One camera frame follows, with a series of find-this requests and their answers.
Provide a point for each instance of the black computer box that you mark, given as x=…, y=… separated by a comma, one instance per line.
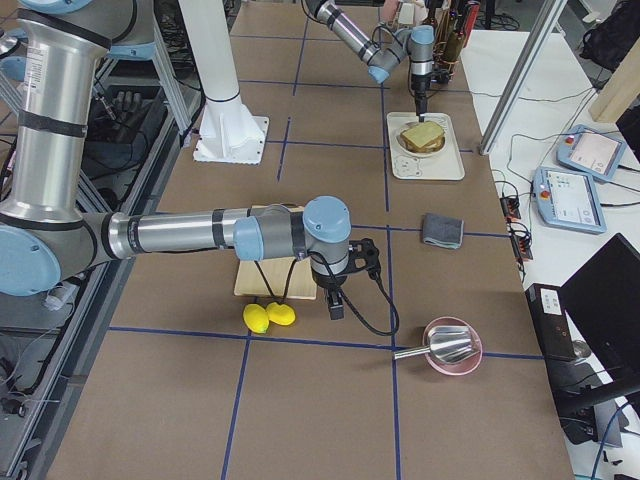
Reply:
x=550, y=322

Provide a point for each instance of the pink bowl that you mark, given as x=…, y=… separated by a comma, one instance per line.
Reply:
x=464, y=367

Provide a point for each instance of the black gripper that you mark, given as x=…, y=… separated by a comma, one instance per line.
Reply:
x=419, y=89
x=328, y=280

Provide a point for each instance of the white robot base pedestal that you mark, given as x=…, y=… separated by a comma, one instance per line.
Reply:
x=229, y=133

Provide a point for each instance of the blue teach pendant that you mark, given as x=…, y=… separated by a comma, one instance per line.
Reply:
x=568, y=200
x=587, y=150

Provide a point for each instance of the metal scoop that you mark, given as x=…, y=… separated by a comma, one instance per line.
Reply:
x=448, y=344

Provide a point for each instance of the cream bear tray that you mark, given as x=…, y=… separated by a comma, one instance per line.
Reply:
x=445, y=164

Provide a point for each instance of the olive green wine bottle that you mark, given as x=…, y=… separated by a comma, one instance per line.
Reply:
x=443, y=15

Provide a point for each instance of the dark green wine bottle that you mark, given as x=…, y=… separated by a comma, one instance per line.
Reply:
x=454, y=41

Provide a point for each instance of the wooden cutting board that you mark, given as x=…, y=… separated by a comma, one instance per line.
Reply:
x=271, y=246

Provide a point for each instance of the yellow lemon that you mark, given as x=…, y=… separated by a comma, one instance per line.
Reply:
x=280, y=314
x=256, y=318

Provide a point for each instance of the aluminium frame post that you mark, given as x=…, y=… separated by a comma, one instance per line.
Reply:
x=535, y=42

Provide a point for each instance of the grey folded cloth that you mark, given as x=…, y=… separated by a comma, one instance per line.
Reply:
x=442, y=231

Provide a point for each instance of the bread slice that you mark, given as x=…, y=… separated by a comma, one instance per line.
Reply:
x=423, y=133
x=431, y=147

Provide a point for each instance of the copper wire bottle rack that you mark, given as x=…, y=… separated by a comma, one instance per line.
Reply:
x=440, y=50

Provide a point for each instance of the black monitor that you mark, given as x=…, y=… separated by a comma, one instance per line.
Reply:
x=602, y=300

